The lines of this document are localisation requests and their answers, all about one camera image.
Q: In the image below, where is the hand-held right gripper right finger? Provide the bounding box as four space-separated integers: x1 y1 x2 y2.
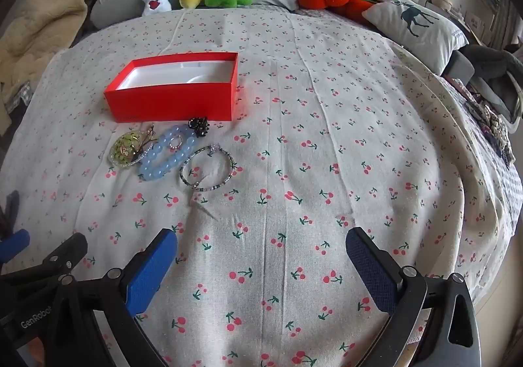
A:
345 227 483 367

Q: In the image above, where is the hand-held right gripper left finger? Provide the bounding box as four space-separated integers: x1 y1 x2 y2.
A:
12 229 179 367

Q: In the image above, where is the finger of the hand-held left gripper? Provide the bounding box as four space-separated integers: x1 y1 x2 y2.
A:
0 189 21 231
0 228 89 282

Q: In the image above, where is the thin multicolour beaded bracelet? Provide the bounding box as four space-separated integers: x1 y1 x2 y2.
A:
180 145 238 192

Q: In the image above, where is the blue bead bracelet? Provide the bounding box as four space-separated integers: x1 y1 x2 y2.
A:
139 124 197 181

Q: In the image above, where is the green yellow beaded bracelet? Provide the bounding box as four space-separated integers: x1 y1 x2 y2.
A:
108 130 145 167

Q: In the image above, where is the black hair claw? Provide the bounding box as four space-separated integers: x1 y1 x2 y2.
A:
188 117 210 138

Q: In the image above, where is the red cardboard box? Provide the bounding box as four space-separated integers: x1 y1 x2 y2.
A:
103 51 240 123

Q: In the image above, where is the cherry print bed sheet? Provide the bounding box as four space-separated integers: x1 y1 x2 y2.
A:
0 5 516 367

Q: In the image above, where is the beige quilted blanket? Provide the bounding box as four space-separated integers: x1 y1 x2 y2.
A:
0 0 119 128

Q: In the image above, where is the floral quilt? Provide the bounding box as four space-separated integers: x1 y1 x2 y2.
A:
447 79 523 212

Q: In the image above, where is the grey chair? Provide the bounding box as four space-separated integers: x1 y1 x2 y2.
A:
441 44 523 122

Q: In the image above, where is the deer print pillow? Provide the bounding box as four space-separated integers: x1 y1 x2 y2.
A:
362 0 470 75

